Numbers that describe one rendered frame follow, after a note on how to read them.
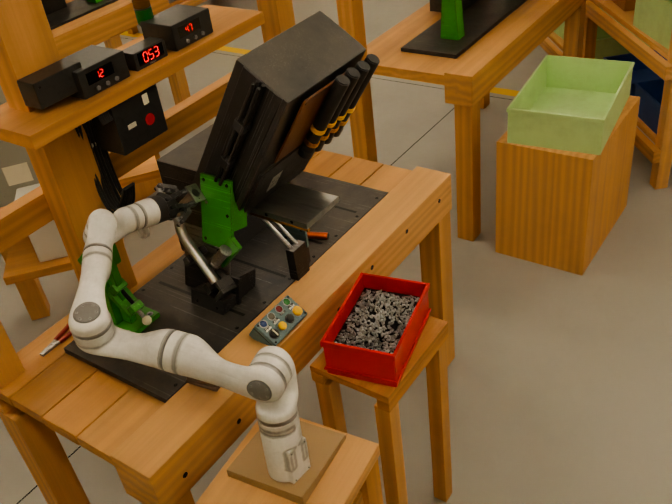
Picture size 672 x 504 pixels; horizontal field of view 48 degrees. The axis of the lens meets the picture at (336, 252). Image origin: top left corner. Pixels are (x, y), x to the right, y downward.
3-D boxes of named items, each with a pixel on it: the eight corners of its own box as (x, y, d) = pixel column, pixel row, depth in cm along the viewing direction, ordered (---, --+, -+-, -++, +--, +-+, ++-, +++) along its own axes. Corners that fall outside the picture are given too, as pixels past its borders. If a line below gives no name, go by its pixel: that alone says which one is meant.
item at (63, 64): (89, 86, 198) (80, 61, 194) (42, 110, 189) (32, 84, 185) (71, 83, 202) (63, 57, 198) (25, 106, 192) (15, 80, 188)
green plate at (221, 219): (251, 243, 222) (250, 174, 214) (232, 251, 216) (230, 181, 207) (221, 233, 228) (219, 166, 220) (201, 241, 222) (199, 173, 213)
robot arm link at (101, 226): (119, 208, 192) (117, 246, 183) (111, 232, 197) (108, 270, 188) (91, 201, 189) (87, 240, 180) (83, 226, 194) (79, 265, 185)
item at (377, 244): (452, 208, 279) (451, 173, 270) (165, 517, 184) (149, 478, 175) (419, 200, 286) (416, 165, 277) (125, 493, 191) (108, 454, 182)
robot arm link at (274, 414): (255, 339, 165) (267, 399, 174) (237, 367, 158) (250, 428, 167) (295, 344, 162) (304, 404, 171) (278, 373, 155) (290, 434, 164)
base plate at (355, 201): (389, 197, 266) (388, 192, 265) (169, 405, 196) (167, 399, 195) (294, 173, 287) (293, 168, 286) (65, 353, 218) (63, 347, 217)
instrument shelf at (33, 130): (265, 23, 241) (263, 10, 239) (35, 151, 184) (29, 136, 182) (207, 15, 254) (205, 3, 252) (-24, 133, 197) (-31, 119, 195)
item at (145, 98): (169, 130, 220) (156, 81, 212) (126, 156, 210) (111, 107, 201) (140, 122, 227) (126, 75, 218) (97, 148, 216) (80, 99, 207)
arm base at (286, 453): (315, 462, 177) (306, 407, 169) (289, 488, 171) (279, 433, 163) (285, 446, 183) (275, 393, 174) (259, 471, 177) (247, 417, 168)
